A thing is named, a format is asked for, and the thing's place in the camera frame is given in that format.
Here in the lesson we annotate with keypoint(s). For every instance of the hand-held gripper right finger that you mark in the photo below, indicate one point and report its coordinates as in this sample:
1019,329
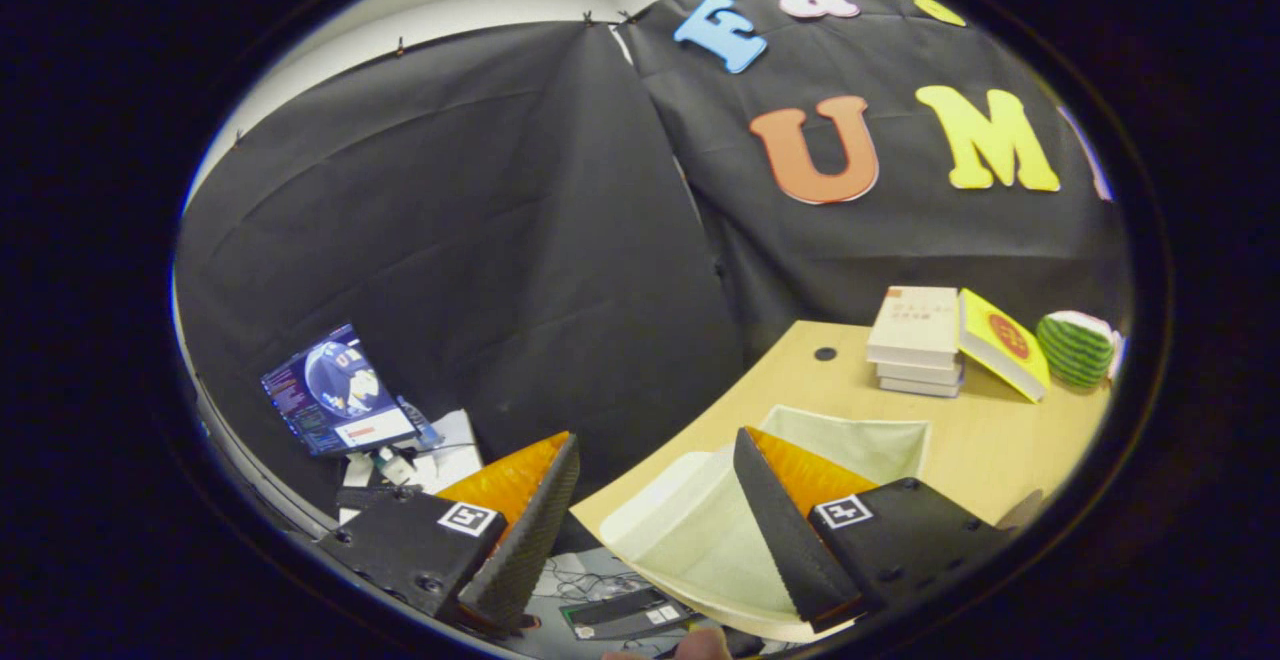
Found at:
790,550

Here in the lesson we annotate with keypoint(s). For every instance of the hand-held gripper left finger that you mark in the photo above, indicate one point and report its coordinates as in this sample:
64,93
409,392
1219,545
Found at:
530,560

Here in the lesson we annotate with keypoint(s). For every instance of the cream fabric storage box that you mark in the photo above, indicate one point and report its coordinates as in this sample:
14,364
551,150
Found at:
690,530

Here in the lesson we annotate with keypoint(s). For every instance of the black flat device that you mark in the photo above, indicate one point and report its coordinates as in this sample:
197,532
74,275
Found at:
625,615

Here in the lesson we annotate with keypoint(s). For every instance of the white paper sheets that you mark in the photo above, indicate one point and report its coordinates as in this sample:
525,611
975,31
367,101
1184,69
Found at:
455,455

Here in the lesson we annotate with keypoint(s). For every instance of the blue bottle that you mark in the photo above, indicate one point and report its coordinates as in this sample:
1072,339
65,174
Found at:
420,425

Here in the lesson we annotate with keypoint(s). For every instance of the white book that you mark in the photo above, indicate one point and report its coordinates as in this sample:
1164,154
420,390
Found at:
920,373
920,388

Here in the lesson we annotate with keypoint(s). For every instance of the beige paperback book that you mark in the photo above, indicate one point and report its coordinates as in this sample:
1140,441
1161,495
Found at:
915,325

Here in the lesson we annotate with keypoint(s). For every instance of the blue printed carton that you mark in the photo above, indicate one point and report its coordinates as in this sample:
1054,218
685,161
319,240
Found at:
335,390

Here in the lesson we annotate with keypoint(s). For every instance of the yellow book with red seal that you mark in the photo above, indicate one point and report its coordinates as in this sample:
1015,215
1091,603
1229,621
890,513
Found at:
1000,340

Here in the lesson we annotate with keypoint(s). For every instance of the green striped watermelon plush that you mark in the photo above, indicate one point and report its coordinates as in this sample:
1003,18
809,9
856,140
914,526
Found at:
1075,350

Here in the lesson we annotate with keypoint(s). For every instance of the black backdrop cloth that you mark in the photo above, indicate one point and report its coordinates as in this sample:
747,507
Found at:
450,220

